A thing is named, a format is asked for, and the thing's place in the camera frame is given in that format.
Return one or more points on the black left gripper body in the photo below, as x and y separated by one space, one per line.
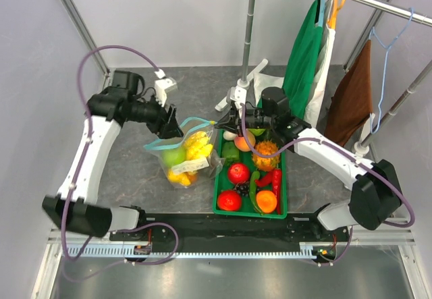
157 125

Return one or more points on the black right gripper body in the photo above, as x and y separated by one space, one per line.
256 119

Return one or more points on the green apple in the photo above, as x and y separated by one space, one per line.
174 156

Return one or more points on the clear zip top bag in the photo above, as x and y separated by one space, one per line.
198 170

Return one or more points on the yellow banana bunch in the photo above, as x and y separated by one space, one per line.
198 146

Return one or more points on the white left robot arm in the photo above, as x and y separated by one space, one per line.
74 208

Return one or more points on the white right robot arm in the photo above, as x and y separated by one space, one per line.
375 189

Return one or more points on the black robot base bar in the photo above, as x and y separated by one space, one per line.
205 232

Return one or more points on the light green bumpy fruit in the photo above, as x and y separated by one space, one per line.
257 131

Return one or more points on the peach fruit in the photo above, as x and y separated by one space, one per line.
242 145

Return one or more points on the white radish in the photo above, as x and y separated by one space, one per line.
229 136

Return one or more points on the dark green bell pepper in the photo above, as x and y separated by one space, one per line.
230 153

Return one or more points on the green plastic tray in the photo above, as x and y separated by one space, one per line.
265 167

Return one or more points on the white hanging cloth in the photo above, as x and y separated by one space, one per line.
317 93

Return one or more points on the green chili pepper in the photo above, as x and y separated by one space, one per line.
253 191

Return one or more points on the red apple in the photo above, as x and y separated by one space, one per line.
238 173

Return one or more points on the red chili pepper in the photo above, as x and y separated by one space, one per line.
276 187

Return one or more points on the green hanging cloth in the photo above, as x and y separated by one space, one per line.
300 70

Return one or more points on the black grape bunch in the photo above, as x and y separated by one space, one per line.
242 189

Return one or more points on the orange fruit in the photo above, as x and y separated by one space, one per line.
266 201

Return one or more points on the red tomato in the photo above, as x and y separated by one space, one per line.
229 200

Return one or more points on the brown hanging towel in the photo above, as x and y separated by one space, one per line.
352 102

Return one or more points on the grey right rack pole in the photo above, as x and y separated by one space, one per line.
362 146

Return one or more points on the orange clothes hanger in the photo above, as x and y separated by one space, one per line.
331 22

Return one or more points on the grey vertical rack pole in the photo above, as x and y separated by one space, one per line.
247 39

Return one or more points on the light blue clothes hanger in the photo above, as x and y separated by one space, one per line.
384 66

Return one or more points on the silver horizontal rack bar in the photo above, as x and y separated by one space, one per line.
397 11

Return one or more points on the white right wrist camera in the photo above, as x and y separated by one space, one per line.
237 95

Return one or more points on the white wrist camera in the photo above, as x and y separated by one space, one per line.
163 86
237 95

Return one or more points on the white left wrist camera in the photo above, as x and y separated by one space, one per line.
163 86

